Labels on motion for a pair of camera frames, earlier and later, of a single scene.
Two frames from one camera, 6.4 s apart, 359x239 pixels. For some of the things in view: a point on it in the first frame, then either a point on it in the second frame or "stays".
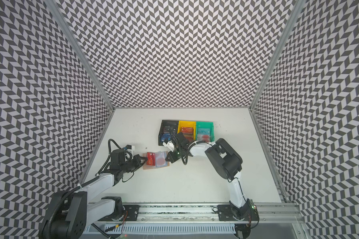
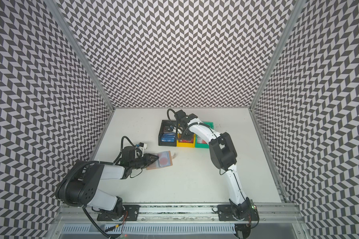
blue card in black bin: (165, 136) stays
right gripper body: (180, 150) → (187, 134)
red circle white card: (160, 159) stays
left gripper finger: (137, 161) → (149, 158)
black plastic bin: (168, 129) stays
